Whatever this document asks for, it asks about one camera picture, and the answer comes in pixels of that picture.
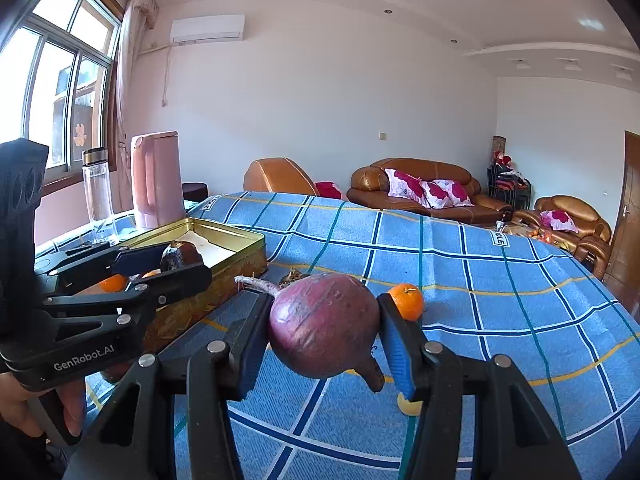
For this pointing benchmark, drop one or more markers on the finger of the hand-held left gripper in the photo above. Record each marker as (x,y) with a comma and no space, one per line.
(180,280)
(140,259)

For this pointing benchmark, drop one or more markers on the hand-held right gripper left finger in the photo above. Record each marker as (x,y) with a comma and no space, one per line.
(250,345)

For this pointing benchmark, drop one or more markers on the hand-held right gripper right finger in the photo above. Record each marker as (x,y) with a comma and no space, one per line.
(397,345)

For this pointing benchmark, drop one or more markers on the gold rectangular tin box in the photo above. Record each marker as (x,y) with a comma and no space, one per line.
(235,260)

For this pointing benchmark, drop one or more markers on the person's left hand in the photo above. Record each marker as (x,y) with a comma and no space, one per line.
(12,400)

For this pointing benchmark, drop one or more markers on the clear glass water bottle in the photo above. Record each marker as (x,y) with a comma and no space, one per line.
(97,190)

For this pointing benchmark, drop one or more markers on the pink electric kettle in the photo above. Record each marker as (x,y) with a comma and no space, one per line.
(160,180)

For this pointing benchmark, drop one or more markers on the dark round stool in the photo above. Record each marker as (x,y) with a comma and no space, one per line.
(195,192)

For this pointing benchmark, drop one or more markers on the blue checked tablecloth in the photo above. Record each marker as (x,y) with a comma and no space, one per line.
(475,270)

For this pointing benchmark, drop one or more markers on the brown leather armchair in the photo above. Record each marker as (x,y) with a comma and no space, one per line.
(277,175)
(590,230)

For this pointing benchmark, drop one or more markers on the pink floral pillow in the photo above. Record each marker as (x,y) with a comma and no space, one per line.
(405,185)
(560,220)
(445,192)

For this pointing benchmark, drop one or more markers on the brown leather three-seat sofa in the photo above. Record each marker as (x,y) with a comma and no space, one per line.
(370,185)

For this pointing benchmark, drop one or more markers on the red pillow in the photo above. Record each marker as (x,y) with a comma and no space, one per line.
(330,190)

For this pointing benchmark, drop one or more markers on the cluttered coffee table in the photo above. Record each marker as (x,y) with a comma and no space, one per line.
(525,232)

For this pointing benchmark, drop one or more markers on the pink curtain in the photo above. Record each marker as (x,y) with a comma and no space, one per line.
(130,85)

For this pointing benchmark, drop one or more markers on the stacked dark chairs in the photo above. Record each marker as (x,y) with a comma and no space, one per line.
(507,185)

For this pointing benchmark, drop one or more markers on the tall patterned ornament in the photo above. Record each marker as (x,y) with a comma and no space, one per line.
(499,146)

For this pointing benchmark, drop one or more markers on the brown wooden door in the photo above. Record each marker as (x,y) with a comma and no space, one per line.
(627,215)

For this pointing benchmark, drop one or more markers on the window with metal frame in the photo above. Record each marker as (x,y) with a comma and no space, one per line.
(55,80)

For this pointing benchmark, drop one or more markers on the white wall air conditioner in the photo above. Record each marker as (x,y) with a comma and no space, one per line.
(207,27)

